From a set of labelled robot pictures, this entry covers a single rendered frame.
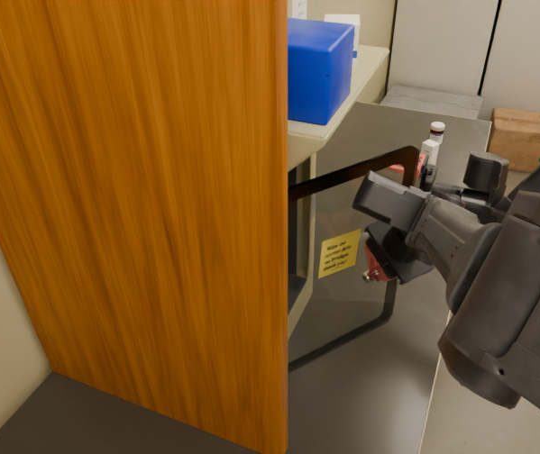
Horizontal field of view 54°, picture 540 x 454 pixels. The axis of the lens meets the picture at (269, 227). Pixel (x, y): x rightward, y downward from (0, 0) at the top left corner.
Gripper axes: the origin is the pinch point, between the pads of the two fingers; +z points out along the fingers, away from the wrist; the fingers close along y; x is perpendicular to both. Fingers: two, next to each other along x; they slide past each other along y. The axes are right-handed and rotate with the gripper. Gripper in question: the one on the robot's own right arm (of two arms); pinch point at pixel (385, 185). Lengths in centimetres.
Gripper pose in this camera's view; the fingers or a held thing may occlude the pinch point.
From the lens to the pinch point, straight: 111.5
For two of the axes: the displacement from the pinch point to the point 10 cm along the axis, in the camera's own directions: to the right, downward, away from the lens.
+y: 0.0, -7.9, -6.1
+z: -9.2, -2.4, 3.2
